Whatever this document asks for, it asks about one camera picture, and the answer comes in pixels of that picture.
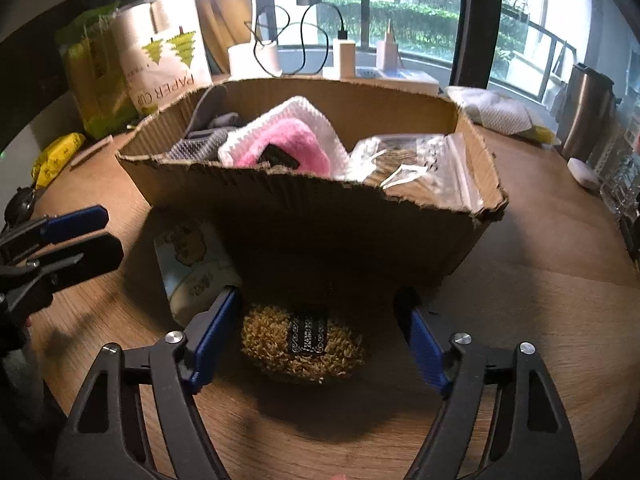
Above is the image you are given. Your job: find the black round object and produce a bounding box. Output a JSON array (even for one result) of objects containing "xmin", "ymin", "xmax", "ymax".
[{"xmin": 4, "ymin": 185, "xmax": 38, "ymax": 226}]

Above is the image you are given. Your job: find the clear plastic bag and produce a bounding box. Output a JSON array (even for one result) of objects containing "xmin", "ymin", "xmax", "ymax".
[{"xmin": 345, "ymin": 132, "xmax": 486, "ymax": 211}]

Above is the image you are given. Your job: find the bear print tissue packet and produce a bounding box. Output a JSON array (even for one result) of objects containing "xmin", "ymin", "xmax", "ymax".
[{"xmin": 152, "ymin": 220, "xmax": 243, "ymax": 326}]

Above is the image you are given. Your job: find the white charger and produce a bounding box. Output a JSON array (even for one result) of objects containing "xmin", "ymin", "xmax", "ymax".
[
  {"xmin": 376, "ymin": 20, "xmax": 399, "ymax": 71},
  {"xmin": 334, "ymin": 37, "xmax": 357, "ymax": 80}
]

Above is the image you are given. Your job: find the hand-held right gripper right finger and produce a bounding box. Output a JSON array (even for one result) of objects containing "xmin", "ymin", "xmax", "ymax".
[{"xmin": 394, "ymin": 287, "xmax": 583, "ymax": 480}]

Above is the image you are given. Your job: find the clear water bottle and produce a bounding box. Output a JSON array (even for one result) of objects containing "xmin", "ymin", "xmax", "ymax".
[{"xmin": 597, "ymin": 110, "xmax": 640, "ymax": 216}]

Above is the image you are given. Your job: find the person's left forearm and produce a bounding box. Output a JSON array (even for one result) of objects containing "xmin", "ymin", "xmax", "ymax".
[{"xmin": 0, "ymin": 345, "xmax": 46, "ymax": 411}]

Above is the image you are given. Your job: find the black window frame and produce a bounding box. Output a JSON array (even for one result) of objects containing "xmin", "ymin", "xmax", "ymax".
[{"xmin": 449, "ymin": 0, "xmax": 506, "ymax": 87}]

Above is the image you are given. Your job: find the steel travel tumbler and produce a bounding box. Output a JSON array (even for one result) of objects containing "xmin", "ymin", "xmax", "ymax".
[{"xmin": 559, "ymin": 62, "xmax": 617, "ymax": 162}]

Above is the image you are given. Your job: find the small yellow pack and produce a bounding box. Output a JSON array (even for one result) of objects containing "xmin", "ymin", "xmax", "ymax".
[{"xmin": 522, "ymin": 122, "xmax": 557, "ymax": 145}]

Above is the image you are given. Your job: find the white textured cloth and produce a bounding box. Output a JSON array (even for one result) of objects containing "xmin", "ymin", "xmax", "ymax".
[{"xmin": 218, "ymin": 96, "xmax": 351, "ymax": 181}]

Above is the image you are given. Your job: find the black charging cable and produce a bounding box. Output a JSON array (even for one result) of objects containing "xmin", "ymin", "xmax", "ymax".
[{"xmin": 244, "ymin": 2, "xmax": 347, "ymax": 79}]

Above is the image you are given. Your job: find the white earbuds case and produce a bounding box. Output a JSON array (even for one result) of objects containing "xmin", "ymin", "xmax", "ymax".
[{"xmin": 567, "ymin": 157, "xmax": 601, "ymax": 191}]

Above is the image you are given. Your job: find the pink yarn ball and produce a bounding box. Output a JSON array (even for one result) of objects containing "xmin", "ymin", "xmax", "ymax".
[{"xmin": 235, "ymin": 119, "xmax": 332, "ymax": 178}]

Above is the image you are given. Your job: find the grey dotted cloth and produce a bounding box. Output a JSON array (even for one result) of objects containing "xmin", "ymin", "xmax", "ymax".
[{"xmin": 167, "ymin": 85, "xmax": 242, "ymax": 163}]

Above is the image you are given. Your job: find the small wooden stick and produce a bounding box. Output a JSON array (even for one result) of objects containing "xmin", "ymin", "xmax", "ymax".
[{"xmin": 70, "ymin": 135, "xmax": 115, "ymax": 168}]

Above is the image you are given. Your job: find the green snack bag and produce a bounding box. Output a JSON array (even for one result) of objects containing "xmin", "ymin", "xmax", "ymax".
[{"xmin": 54, "ymin": 2, "xmax": 136, "ymax": 141}]

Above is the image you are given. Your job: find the brown cardboard box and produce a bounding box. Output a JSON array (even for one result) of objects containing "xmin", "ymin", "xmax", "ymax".
[{"xmin": 116, "ymin": 76, "xmax": 510, "ymax": 286}]

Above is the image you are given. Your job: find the white power strip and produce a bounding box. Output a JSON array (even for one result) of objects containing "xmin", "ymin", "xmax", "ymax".
[{"xmin": 322, "ymin": 66, "xmax": 440, "ymax": 97}]

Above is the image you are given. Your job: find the yellow snack packet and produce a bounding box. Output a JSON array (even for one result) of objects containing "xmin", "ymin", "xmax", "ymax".
[{"xmin": 31, "ymin": 132, "xmax": 86, "ymax": 189}]

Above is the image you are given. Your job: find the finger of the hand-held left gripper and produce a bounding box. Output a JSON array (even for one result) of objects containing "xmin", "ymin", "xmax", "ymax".
[
  {"xmin": 25, "ymin": 232, "xmax": 124, "ymax": 293},
  {"xmin": 0, "ymin": 205, "xmax": 110, "ymax": 263}
]

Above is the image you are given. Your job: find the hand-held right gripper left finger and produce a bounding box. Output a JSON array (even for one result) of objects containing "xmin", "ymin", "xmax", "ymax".
[{"xmin": 54, "ymin": 285, "xmax": 242, "ymax": 480}]

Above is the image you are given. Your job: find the olive fuzzy sock roll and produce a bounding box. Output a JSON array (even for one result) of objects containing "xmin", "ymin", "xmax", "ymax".
[{"xmin": 241, "ymin": 302, "xmax": 366, "ymax": 386}]

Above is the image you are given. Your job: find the paper cup package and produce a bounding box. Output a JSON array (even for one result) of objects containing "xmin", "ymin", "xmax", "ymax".
[{"xmin": 110, "ymin": 0, "xmax": 213, "ymax": 113}]

